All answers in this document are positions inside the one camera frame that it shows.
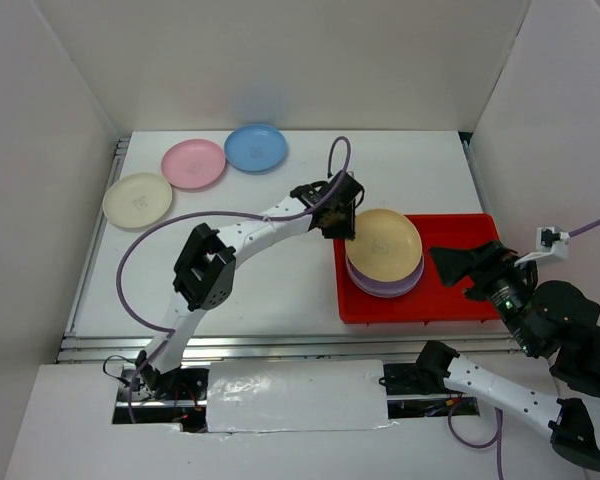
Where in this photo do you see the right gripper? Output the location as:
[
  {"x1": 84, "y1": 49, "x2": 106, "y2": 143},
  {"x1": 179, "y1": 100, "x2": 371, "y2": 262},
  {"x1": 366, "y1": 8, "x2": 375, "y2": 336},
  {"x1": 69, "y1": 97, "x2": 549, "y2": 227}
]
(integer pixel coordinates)
[{"x1": 424, "y1": 233, "x2": 541, "y2": 353}]

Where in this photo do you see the yellow plate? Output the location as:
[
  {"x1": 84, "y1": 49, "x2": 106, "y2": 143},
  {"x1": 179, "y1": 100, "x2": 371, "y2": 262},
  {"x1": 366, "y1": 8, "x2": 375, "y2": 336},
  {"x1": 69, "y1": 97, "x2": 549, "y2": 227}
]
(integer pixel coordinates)
[{"x1": 345, "y1": 209, "x2": 423, "y2": 283}]

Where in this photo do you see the purple plate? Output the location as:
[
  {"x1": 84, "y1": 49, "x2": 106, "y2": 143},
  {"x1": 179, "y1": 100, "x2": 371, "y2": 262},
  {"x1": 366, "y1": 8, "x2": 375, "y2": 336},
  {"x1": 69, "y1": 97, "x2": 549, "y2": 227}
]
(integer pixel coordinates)
[{"x1": 345, "y1": 257, "x2": 424, "y2": 298}]

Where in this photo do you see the cream white plate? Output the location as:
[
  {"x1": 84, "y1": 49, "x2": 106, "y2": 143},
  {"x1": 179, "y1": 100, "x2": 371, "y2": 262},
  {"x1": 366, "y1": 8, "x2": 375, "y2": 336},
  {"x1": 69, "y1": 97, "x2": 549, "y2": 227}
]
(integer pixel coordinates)
[{"x1": 102, "y1": 173, "x2": 173, "y2": 229}]

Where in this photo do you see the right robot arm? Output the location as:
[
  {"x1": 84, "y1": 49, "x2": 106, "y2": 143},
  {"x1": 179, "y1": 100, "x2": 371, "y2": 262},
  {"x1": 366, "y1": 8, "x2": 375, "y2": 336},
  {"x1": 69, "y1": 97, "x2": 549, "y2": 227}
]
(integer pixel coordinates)
[{"x1": 415, "y1": 233, "x2": 600, "y2": 472}]

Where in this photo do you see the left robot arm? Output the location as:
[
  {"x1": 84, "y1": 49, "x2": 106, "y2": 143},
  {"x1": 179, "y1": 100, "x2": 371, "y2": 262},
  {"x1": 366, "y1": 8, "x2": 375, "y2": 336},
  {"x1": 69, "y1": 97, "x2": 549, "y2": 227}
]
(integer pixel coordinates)
[{"x1": 135, "y1": 171, "x2": 365, "y2": 399}]

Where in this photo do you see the red plastic bin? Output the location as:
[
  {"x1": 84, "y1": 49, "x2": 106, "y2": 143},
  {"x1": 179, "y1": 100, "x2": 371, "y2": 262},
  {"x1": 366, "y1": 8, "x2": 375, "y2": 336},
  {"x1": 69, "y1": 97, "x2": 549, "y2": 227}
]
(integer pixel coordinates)
[{"x1": 334, "y1": 213, "x2": 498, "y2": 325}]

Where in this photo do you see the far blue plate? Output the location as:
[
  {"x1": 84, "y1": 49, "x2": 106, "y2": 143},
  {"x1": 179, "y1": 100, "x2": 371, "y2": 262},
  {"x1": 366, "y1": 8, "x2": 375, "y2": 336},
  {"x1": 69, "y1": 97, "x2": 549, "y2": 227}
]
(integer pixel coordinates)
[{"x1": 224, "y1": 124, "x2": 288, "y2": 174}]

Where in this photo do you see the pink plate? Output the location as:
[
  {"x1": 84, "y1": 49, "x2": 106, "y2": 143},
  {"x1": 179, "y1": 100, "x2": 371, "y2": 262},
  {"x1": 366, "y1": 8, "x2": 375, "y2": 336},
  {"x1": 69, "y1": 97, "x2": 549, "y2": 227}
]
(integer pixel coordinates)
[{"x1": 161, "y1": 139, "x2": 226, "y2": 190}]

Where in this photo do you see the white foam block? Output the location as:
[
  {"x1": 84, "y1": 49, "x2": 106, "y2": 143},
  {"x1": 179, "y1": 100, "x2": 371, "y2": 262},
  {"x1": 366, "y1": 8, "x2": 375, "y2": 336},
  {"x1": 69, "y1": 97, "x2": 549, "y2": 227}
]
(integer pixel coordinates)
[{"x1": 206, "y1": 360, "x2": 389, "y2": 433}]

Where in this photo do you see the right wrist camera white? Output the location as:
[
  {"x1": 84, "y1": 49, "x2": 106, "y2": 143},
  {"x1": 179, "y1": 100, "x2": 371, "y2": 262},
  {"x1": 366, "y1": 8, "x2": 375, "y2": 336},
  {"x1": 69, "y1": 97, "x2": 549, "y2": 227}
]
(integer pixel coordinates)
[{"x1": 514, "y1": 226, "x2": 570, "y2": 267}]

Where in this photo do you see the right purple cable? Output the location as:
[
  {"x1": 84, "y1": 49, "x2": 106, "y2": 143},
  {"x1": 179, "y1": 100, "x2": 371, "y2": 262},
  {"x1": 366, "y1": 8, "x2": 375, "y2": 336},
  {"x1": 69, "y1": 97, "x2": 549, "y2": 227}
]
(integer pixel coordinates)
[{"x1": 447, "y1": 214, "x2": 600, "y2": 480}]

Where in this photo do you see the purple cable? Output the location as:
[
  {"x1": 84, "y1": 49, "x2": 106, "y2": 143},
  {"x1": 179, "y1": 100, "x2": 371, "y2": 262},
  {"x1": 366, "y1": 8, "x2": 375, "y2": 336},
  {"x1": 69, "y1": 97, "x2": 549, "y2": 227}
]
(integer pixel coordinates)
[
  {"x1": 447, "y1": 214, "x2": 600, "y2": 480},
  {"x1": 115, "y1": 135, "x2": 354, "y2": 424}
]

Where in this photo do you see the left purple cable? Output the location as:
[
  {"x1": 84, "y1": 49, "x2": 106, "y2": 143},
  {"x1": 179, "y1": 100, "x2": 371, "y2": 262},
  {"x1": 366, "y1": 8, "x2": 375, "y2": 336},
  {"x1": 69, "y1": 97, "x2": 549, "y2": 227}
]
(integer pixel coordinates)
[{"x1": 115, "y1": 135, "x2": 354, "y2": 424}]

